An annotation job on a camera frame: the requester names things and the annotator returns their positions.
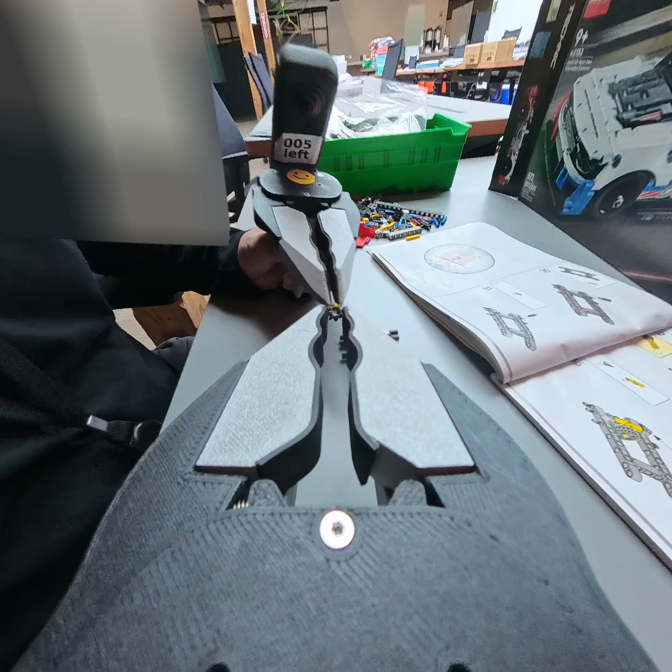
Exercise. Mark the wooden post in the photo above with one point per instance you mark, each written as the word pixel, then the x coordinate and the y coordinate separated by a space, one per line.
pixel 246 52

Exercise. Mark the person's left hand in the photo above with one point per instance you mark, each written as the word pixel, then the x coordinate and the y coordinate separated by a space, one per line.
pixel 260 262

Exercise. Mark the cardboard boxes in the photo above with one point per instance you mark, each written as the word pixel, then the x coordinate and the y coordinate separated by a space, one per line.
pixel 491 51

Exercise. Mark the lego instruction booklet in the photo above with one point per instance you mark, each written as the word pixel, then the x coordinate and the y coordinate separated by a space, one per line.
pixel 525 315

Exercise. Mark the person's left forearm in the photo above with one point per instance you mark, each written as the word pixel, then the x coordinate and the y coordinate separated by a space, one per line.
pixel 157 262

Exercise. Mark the wooden bench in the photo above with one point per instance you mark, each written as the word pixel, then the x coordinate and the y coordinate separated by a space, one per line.
pixel 168 315

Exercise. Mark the lego car set box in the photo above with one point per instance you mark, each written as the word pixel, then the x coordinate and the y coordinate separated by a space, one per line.
pixel 603 131

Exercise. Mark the green plastic bin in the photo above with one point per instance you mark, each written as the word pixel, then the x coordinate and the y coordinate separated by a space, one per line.
pixel 393 157

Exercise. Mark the black lego connector pieces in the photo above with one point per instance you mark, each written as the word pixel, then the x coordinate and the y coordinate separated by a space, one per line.
pixel 344 350

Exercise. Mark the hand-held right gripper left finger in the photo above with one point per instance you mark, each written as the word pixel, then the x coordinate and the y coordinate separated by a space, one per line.
pixel 262 409

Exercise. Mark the dark chair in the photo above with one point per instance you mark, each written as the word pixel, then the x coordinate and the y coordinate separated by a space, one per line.
pixel 231 141

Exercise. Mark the pile of loose lego pieces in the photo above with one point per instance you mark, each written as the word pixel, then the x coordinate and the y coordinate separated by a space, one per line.
pixel 401 218

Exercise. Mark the small dark lego piece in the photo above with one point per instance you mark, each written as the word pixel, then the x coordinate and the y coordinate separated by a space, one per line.
pixel 334 313

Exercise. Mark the clear plastic bags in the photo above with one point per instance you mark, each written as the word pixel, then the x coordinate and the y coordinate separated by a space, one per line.
pixel 378 107

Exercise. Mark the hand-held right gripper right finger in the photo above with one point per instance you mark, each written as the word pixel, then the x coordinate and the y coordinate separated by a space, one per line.
pixel 409 420

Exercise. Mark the person's dark clothed body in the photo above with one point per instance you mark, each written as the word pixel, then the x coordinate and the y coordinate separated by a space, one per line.
pixel 52 378

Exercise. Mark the cluttered long work table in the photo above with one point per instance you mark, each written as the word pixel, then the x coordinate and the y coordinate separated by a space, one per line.
pixel 446 71

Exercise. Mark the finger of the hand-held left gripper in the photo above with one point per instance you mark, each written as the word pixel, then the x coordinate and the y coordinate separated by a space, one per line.
pixel 299 246
pixel 341 246

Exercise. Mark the red lego piece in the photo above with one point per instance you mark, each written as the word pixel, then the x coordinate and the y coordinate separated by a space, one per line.
pixel 364 236

